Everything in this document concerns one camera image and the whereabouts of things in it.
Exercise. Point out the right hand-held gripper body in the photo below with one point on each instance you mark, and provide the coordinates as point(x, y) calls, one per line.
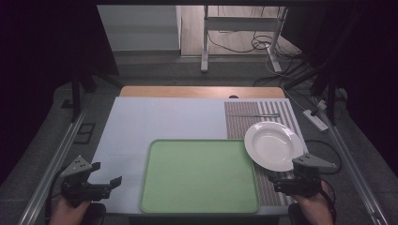
point(305, 181)

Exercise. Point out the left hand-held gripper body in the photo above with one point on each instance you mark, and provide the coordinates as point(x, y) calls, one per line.
point(75, 187)

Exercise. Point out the white plate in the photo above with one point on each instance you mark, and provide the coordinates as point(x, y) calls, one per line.
point(272, 145)

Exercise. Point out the person's left hand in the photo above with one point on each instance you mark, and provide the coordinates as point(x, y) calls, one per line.
point(67, 212)

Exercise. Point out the person's right hand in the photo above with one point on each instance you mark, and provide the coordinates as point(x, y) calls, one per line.
point(316, 209)

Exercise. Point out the white power strip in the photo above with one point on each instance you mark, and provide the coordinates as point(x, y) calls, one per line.
point(315, 120)

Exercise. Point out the striped placemat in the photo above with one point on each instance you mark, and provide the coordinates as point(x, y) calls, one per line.
point(241, 125)

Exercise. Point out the thin metal cutlery piece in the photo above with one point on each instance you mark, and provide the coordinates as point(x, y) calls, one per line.
point(256, 115)

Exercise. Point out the green tray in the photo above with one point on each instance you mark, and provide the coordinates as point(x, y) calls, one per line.
point(200, 178)

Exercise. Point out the pale blue table mat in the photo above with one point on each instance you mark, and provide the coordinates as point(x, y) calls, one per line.
point(162, 118)

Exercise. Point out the black metal stand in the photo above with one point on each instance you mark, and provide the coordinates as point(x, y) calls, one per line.
point(78, 84)
point(325, 84)

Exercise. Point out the white cabinet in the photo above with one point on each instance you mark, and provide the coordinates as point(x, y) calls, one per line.
point(139, 28)

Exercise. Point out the aluminium rail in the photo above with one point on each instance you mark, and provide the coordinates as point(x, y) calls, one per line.
point(353, 175)
point(51, 168)

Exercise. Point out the black floor frame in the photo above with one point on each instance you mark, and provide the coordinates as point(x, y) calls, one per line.
point(85, 132)

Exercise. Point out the grey metal desk frame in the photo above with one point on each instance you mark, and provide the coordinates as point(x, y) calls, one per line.
point(241, 23)

